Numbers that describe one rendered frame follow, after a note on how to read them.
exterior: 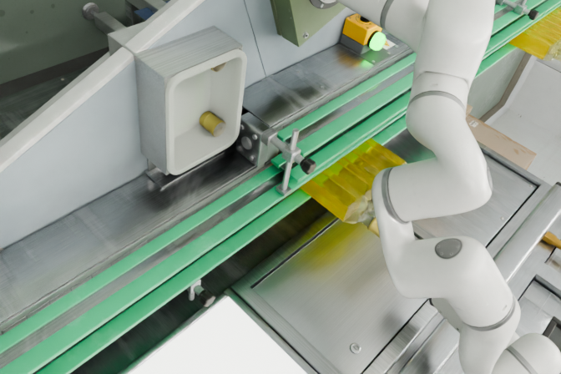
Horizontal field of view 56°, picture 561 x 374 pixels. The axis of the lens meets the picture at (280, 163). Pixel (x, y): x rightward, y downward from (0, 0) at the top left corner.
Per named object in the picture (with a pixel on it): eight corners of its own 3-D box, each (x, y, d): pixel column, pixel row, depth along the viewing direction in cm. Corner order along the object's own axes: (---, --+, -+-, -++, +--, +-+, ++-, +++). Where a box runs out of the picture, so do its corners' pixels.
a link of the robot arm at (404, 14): (376, 42, 97) (446, 87, 90) (387, -22, 87) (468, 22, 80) (408, 21, 101) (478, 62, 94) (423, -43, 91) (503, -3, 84)
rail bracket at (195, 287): (159, 278, 107) (201, 323, 101) (158, 259, 102) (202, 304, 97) (174, 267, 110) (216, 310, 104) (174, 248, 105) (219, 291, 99)
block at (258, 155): (232, 151, 112) (255, 169, 109) (235, 117, 106) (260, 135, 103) (245, 144, 114) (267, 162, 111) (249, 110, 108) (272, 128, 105)
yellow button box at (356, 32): (337, 42, 133) (361, 55, 129) (344, 14, 127) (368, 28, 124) (354, 33, 137) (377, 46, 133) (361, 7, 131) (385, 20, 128)
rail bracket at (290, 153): (255, 175, 111) (297, 209, 105) (264, 113, 99) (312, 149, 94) (265, 169, 112) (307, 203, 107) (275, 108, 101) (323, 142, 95)
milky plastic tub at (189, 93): (141, 155, 100) (169, 180, 97) (134, 55, 85) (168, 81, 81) (210, 119, 111) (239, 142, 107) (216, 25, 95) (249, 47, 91)
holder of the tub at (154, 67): (142, 172, 104) (166, 195, 101) (134, 54, 85) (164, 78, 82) (208, 138, 114) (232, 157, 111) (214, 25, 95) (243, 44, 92)
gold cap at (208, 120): (217, 122, 102) (202, 110, 104) (210, 137, 103) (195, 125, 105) (229, 121, 105) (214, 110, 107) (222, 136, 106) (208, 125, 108)
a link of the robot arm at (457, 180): (382, 104, 80) (364, 176, 72) (469, 78, 72) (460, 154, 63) (423, 161, 87) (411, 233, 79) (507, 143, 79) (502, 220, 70)
